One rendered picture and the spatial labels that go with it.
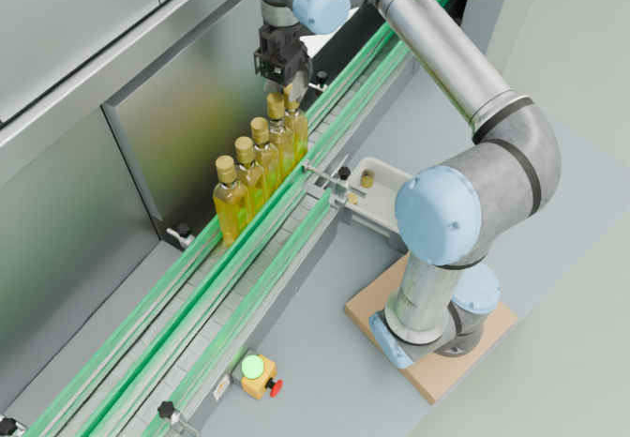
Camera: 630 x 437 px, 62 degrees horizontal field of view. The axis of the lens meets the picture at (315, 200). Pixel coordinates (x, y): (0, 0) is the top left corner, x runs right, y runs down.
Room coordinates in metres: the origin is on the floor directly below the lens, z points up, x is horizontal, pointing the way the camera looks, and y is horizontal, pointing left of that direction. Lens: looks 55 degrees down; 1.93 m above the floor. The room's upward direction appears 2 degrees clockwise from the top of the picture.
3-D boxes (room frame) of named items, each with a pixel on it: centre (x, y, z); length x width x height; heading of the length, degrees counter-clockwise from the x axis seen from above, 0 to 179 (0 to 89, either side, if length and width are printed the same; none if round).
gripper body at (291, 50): (0.79, 0.07, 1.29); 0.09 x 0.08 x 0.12; 151
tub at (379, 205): (0.79, -0.19, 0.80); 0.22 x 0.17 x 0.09; 60
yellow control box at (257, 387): (0.33, 0.12, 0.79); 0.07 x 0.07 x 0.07; 60
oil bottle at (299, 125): (0.82, 0.06, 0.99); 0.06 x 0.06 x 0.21; 60
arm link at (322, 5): (0.72, 0.00, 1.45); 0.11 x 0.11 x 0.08; 32
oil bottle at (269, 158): (0.72, 0.12, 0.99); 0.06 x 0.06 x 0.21; 60
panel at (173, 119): (0.99, 0.11, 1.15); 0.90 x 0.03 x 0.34; 150
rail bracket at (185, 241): (0.57, 0.29, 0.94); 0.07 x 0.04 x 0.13; 60
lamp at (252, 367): (0.33, 0.12, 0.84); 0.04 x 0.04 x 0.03
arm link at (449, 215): (0.39, -0.19, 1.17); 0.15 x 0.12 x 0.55; 122
